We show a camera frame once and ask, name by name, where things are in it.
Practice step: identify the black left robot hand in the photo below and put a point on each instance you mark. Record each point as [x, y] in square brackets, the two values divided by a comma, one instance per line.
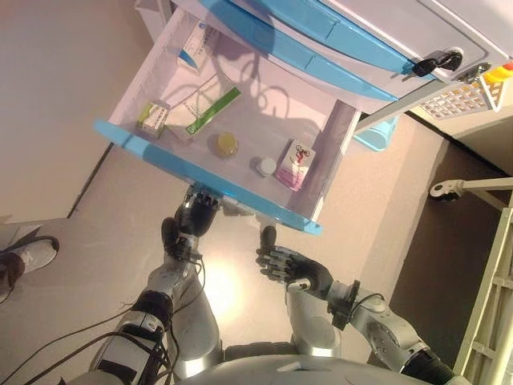
[196, 216]

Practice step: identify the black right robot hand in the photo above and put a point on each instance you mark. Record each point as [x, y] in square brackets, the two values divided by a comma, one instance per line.
[308, 272]

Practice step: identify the clear bottle of yellow capsules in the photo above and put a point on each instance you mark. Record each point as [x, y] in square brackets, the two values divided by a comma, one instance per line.
[226, 144]

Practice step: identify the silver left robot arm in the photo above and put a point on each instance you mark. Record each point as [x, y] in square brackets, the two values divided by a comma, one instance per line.
[132, 333]

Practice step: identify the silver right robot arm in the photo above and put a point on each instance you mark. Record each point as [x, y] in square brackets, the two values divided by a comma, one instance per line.
[384, 321]

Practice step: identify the white capped medicine bottle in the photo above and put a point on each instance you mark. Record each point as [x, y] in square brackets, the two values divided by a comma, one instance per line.
[266, 166]

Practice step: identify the long green white medicine box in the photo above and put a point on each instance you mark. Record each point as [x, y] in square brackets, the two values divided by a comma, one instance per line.
[200, 111]

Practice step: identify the small green medicine box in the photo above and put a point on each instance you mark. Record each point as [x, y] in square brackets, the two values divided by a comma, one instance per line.
[154, 118]

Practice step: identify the pink white medicine box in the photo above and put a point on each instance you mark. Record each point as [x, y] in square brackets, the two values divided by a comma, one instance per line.
[296, 164]

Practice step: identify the blue white medicine box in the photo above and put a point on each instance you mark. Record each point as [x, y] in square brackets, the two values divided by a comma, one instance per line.
[196, 48]

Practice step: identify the silver right robot leg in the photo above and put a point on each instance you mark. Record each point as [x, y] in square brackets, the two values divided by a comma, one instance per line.
[312, 321]

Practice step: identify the silver robot leg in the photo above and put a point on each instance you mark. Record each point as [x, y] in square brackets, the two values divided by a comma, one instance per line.
[312, 321]
[196, 321]

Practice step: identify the grey robot torso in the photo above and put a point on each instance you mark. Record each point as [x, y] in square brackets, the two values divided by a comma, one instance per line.
[280, 369]

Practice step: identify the silver left robot leg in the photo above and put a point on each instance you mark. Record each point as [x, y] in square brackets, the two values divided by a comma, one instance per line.
[196, 321]

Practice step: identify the blue lid waste bin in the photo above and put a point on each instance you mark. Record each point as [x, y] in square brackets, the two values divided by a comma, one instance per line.
[374, 134]

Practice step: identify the white bed caster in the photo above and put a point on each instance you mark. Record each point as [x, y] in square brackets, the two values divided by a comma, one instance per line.
[445, 191]

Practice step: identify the black keys in lock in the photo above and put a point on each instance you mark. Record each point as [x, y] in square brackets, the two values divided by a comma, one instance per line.
[431, 64]

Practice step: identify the yellow container with red lid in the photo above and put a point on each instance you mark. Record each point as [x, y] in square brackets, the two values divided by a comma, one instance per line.
[497, 86]

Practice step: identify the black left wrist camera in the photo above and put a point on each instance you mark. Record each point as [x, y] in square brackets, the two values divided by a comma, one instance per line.
[186, 248]

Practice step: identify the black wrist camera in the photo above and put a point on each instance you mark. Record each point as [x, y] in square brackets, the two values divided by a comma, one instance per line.
[344, 305]
[186, 248]

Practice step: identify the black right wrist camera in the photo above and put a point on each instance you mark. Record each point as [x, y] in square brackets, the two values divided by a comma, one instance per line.
[344, 305]

